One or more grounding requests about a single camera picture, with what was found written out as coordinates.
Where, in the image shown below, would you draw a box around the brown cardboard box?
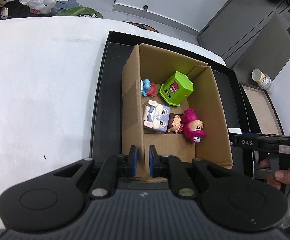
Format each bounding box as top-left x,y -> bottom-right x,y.
122,44 -> 233,181

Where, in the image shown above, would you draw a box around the white table cloth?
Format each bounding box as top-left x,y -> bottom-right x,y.
0,16 -> 223,228

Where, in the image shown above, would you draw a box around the white plastic bag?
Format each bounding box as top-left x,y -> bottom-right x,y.
20,0 -> 69,15

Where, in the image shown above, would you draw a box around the white purple cube toy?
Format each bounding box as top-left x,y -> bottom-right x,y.
142,100 -> 170,133

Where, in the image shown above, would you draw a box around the stacked paper cups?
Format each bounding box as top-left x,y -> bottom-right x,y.
251,69 -> 272,91

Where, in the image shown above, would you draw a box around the green hexagonal box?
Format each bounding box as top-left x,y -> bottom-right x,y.
159,71 -> 194,107

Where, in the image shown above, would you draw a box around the green cartoon cushion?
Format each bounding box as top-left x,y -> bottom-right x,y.
60,6 -> 103,18

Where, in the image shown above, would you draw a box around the dark floor mat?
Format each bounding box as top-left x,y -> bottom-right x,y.
127,22 -> 158,33

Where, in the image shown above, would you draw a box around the white power adapter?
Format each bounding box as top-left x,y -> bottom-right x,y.
228,128 -> 242,134

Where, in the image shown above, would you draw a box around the black shallow tray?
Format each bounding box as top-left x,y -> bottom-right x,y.
90,31 -> 249,162

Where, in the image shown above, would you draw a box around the grey door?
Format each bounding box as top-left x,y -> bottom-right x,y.
197,0 -> 290,66

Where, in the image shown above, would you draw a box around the blue red figurine keychain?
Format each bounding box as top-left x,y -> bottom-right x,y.
141,79 -> 156,97

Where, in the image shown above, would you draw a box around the magenta hooded figurine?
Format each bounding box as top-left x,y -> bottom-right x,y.
181,108 -> 206,143

